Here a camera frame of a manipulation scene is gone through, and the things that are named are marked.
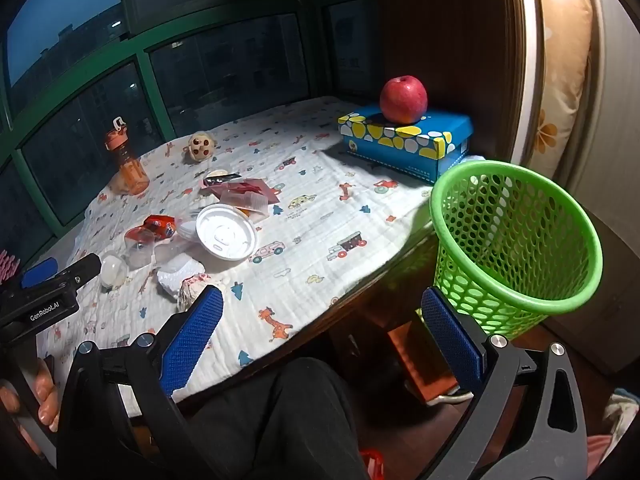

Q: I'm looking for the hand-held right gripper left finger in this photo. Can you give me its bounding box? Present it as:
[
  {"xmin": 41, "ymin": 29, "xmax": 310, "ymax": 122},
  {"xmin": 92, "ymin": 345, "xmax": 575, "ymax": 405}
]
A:
[{"xmin": 57, "ymin": 284, "xmax": 226, "ymax": 480}]

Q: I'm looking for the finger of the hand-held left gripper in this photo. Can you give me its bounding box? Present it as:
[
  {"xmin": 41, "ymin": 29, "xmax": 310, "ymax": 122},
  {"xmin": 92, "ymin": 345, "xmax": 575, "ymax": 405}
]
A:
[
  {"xmin": 19, "ymin": 257, "xmax": 59, "ymax": 289},
  {"xmin": 50, "ymin": 253, "xmax": 103, "ymax": 292}
]

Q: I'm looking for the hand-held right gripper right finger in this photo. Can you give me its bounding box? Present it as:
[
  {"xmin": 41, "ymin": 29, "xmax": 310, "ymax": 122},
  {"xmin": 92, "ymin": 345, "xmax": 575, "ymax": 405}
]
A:
[{"xmin": 420, "ymin": 286, "xmax": 591, "ymax": 480}]

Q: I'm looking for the clear cup with red scrap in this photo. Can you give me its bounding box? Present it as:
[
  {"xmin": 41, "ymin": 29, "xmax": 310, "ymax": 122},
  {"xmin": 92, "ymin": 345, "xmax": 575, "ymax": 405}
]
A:
[{"xmin": 124, "ymin": 226, "xmax": 156, "ymax": 268}]

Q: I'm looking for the white tissue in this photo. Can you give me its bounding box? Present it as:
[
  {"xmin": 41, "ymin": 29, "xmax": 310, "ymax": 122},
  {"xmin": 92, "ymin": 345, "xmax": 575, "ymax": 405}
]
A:
[{"xmin": 156, "ymin": 252, "xmax": 205, "ymax": 297}]

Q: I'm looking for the orange snack packet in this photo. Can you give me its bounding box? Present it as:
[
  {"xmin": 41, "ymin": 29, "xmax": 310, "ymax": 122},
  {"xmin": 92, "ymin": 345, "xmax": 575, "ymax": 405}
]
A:
[{"xmin": 144, "ymin": 214, "xmax": 178, "ymax": 238}]

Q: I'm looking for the white plastic lid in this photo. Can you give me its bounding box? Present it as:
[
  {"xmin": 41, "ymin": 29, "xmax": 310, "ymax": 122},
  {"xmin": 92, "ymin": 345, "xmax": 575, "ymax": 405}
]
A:
[{"xmin": 196, "ymin": 204, "xmax": 258, "ymax": 262}]

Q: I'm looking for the green mesh wastebasket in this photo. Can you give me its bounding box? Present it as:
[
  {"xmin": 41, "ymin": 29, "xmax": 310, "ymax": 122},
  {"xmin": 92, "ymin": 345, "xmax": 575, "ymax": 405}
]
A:
[{"xmin": 430, "ymin": 160, "xmax": 604, "ymax": 338}]

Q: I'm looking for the person's left hand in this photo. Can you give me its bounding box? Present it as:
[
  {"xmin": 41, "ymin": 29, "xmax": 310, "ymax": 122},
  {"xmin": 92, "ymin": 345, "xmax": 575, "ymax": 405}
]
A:
[{"xmin": 0, "ymin": 357, "xmax": 62, "ymax": 433}]

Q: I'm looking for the white round capsule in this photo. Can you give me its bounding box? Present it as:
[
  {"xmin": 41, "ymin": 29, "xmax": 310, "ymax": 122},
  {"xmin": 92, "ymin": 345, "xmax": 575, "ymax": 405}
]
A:
[{"xmin": 100, "ymin": 255, "xmax": 125, "ymax": 288}]

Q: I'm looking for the brown box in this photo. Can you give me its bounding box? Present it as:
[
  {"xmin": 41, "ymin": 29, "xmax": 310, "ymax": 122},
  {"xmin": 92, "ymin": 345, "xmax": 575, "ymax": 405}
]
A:
[{"xmin": 385, "ymin": 317, "xmax": 461, "ymax": 406}]

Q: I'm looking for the crumpled paper wrapper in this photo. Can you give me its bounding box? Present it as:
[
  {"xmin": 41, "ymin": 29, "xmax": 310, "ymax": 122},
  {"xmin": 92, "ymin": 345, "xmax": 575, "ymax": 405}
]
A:
[{"xmin": 176, "ymin": 273, "xmax": 221, "ymax": 311}]

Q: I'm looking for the orange water bottle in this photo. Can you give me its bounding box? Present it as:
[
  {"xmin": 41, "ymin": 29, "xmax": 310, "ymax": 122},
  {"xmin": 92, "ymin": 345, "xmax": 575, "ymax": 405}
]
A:
[{"xmin": 104, "ymin": 116, "xmax": 151, "ymax": 196}]

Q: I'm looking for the person's leg in black pants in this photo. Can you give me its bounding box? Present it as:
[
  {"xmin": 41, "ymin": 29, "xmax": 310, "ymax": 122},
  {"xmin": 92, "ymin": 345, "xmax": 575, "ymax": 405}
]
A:
[{"xmin": 175, "ymin": 357, "xmax": 371, "ymax": 480}]

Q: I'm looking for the printed blanket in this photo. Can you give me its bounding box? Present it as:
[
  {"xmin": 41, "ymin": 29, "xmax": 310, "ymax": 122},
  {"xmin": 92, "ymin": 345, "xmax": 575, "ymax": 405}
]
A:
[{"xmin": 37, "ymin": 95, "xmax": 483, "ymax": 418}]

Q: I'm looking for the red plastic thing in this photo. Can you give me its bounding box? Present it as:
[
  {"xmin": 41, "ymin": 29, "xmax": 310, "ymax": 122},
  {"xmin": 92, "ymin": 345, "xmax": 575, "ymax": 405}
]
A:
[{"xmin": 360, "ymin": 447, "xmax": 386, "ymax": 480}]

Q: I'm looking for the red snack wrapper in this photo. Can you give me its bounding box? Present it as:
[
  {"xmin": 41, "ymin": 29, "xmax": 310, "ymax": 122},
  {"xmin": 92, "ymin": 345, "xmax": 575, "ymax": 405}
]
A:
[{"xmin": 200, "ymin": 177, "xmax": 281, "ymax": 206}]

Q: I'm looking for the round spotted toy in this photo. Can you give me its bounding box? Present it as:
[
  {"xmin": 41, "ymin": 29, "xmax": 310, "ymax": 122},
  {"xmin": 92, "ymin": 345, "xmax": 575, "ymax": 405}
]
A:
[{"xmin": 182, "ymin": 131, "xmax": 217, "ymax": 165}]

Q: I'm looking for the floral cloth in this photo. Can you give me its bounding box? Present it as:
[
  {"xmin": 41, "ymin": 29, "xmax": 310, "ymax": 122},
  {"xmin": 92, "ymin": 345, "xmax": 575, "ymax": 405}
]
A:
[{"xmin": 587, "ymin": 387, "xmax": 640, "ymax": 476}]

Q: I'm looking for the blue spotted tissue box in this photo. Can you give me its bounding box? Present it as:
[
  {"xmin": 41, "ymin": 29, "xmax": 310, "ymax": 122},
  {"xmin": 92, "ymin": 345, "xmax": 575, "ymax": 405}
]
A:
[{"xmin": 338, "ymin": 109, "xmax": 474, "ymax": 184}]

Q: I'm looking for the red apple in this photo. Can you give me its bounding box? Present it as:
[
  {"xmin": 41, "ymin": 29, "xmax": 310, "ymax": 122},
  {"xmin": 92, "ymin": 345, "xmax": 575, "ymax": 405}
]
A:
[{"xmin": 379, "ymin": 75, "xmax": 429, "ymax": 125}]

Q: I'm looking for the floral curtain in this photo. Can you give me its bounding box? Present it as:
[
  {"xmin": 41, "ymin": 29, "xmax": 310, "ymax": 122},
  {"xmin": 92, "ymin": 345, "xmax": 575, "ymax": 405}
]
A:
[{"xmin": 517, "ymin": 0, "xmax": 593, "ymax": 181}]

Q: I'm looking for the dark wooden panel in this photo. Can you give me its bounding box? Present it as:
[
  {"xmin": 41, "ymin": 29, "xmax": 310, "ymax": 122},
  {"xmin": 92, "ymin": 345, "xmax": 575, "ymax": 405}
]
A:
[{"xmin": 372, "ymin": 0, "xmax": 546, "ymax": 166}]

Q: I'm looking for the green window frame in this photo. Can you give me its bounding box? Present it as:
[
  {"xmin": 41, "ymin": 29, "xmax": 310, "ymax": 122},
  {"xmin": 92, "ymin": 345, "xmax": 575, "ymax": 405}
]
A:
[{"xmin": 0, "ymin": 0, "xmax": 376, "ymax": 271}]

